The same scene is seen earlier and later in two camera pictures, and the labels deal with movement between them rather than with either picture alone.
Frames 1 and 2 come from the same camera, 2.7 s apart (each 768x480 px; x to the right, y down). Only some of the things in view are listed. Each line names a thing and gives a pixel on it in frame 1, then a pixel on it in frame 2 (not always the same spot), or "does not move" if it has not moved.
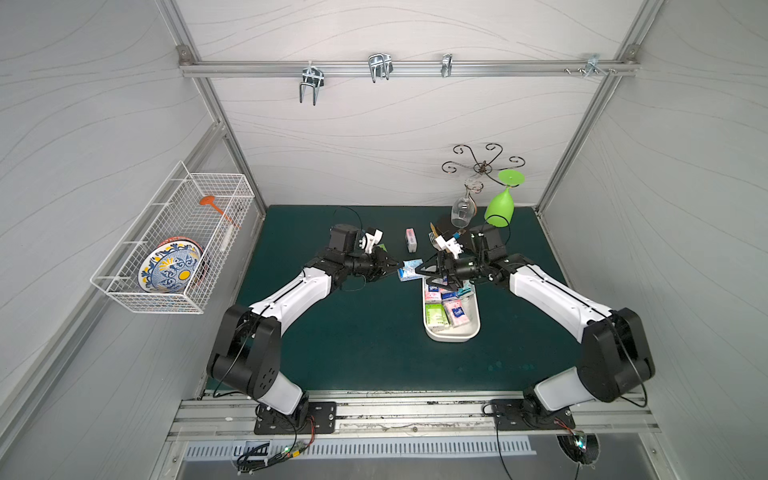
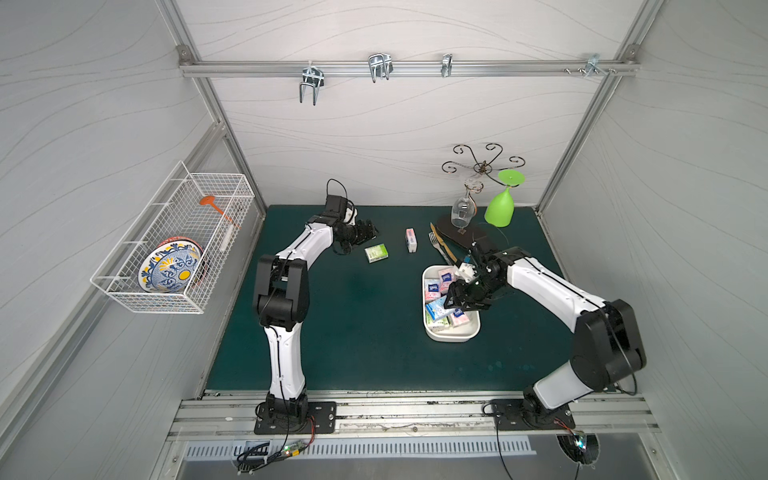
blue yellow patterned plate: [170, 264] does not move
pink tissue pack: [411, 240] does not move
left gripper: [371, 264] to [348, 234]
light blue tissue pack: [408, 272] to [437, 310]
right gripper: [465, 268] to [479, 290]
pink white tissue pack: [456, 312] does not move
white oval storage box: [451, 316] does not move
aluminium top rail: [412, 69] does not move
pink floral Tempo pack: [433, 294] does not move
